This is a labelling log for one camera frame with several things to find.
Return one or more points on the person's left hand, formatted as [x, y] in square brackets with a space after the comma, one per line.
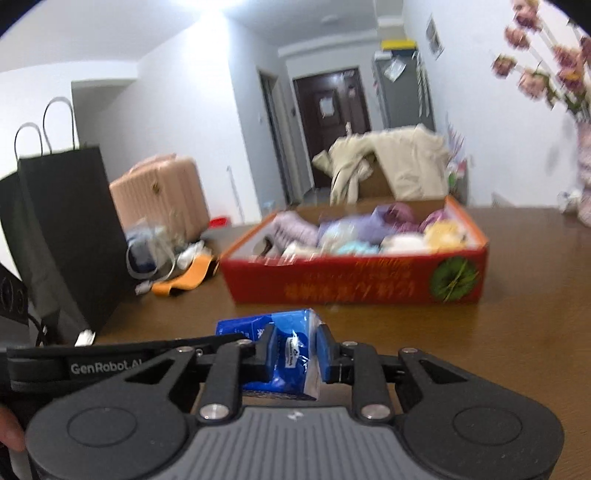
[11, 429]

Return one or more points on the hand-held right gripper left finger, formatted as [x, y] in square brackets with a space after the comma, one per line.
[267, 355]

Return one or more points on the grey interior door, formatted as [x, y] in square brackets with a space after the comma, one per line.
[274, 138]

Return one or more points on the beige coat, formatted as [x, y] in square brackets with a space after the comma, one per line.
[411, 161]

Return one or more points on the pink glass vase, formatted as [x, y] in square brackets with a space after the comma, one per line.
[584, 161]

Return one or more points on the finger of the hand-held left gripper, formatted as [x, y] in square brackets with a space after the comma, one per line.
[203, 342]

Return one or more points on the blue tissue pack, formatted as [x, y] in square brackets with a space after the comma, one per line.
[295, 369]

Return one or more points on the white folded cloth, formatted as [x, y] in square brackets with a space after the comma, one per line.
[302, 251]

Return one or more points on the brown chair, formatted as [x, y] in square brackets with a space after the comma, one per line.
[374, 184]

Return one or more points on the pink knitted cloth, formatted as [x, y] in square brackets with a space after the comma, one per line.
[431, 219]

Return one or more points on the white wall notice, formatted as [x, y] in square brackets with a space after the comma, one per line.
[434, 37]

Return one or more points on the colourful storage rack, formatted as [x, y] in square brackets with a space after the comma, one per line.
[457, 170]

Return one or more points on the dark brown entrance door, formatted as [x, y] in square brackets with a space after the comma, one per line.
[314, 147]

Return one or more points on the pink suitcase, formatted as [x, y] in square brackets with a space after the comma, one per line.
[157, 198]

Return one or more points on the yellow box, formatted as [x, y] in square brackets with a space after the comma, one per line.
[399, 44]

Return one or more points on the white mop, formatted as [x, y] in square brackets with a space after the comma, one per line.
[234, 194]

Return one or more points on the pale blue soft toy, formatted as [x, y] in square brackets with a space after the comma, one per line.
[334, 235]

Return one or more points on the grey refrigerator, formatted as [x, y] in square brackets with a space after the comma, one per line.
[401, 101]

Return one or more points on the red bucket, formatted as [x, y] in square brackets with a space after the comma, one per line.
[219, 222]

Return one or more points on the purple cloth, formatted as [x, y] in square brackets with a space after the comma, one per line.
[395, 217]

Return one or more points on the white crumpled paper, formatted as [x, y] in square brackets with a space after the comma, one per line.
[570, 201]

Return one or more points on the lilac striped cloth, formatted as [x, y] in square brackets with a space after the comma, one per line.
[295, 230]

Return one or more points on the cyan soft cloth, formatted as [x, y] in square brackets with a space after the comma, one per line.
[358, 248]

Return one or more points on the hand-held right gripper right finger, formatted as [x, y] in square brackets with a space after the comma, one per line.
[327, 357]

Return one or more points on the orange curved plastic piece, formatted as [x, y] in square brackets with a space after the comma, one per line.
[189, 277]

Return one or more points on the yellow plush toy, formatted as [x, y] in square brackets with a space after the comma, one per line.
[445, 235]

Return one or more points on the red cardboard box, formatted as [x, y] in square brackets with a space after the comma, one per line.
[351, 286]

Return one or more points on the white soft toy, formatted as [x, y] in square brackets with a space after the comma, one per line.
[404, 243]

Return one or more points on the pink artificial flowers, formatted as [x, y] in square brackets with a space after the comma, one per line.
[531, 82]

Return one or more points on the black paper bag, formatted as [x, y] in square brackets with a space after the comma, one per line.
[69, 221]

